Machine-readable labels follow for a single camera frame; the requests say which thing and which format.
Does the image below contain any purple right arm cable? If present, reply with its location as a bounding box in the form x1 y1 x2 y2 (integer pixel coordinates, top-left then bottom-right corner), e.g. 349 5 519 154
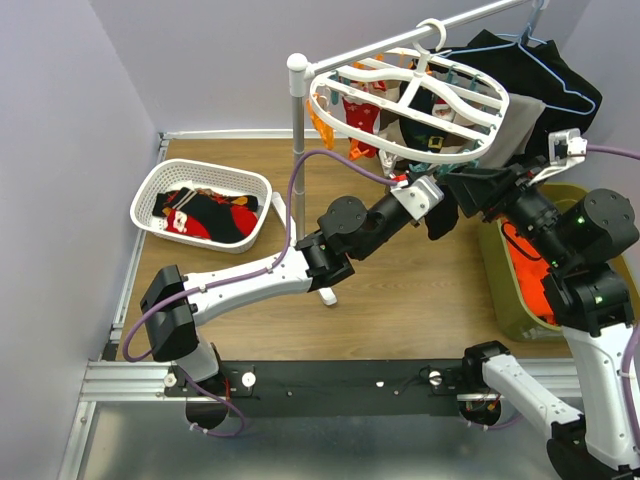
582 143 640 436

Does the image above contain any black striped sock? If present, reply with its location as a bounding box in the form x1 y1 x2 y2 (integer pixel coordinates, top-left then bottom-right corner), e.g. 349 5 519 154
425 185 459 241

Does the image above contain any socks pile in basket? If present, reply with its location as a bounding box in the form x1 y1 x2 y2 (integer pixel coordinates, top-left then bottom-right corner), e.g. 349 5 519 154
152 187 260 244

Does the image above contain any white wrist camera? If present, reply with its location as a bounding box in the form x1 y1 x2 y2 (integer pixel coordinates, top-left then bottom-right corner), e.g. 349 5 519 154
390 175 443 211
529 128 587 186

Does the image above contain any black hanging garment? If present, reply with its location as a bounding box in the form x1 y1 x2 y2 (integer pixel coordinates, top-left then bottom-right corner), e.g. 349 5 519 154
445 30 603 157

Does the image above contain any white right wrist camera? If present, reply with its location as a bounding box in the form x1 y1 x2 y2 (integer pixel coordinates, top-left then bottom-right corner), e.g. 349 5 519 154
529 128 587 186

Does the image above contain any green plastic bin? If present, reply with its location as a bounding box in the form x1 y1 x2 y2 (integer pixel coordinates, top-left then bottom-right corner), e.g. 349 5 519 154
477 182 640 344

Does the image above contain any cream brown striped sock back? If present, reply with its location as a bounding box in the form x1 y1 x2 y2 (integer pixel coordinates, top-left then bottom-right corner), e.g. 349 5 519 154
377 110 408 149

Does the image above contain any silver drying rack stand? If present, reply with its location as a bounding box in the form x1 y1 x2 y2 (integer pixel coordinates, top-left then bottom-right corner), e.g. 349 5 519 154
272 0 531 306

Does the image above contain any grey hanging garment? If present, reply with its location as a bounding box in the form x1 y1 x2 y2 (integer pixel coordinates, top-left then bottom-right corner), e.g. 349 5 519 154
478 93 546 168

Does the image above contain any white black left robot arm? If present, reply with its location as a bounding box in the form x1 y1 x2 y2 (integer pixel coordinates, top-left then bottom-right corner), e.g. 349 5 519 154
140 193 434 395

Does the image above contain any light blue wire hanger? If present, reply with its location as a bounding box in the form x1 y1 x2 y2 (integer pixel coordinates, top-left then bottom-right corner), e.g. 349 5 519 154
446 1 602 125

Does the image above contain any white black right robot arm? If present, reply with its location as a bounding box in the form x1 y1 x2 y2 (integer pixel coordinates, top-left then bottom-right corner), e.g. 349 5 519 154
444 165 639 479

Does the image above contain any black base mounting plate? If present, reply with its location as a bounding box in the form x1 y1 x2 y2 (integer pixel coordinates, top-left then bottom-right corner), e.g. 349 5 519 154
179 357 506 420

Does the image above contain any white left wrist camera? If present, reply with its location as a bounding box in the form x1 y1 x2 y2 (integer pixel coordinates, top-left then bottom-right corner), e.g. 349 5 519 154
390 175 443 211

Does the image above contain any white perforated basket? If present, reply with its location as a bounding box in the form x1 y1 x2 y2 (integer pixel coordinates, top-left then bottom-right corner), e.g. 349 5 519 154
130 159 273 254

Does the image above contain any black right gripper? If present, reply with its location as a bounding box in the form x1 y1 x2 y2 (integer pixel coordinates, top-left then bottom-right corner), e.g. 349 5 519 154
442 152 576 266

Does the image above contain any white round sock hanger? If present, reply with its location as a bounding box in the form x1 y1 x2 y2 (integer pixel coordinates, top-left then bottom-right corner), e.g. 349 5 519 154
305 18 510 165

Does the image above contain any red santa sock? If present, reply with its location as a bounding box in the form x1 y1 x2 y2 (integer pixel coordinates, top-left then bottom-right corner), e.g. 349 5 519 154
342 81 387 159

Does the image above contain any navy santa sock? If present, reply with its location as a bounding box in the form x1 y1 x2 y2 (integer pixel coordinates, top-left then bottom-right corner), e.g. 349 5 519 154
401 88 459 153

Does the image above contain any teal clothes peg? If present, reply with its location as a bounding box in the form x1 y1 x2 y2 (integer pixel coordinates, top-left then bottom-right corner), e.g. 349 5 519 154
408 161 447 176

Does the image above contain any orange cloth in bin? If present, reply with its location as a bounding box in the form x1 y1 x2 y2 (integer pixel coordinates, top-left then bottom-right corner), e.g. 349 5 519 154
500 221 557 326

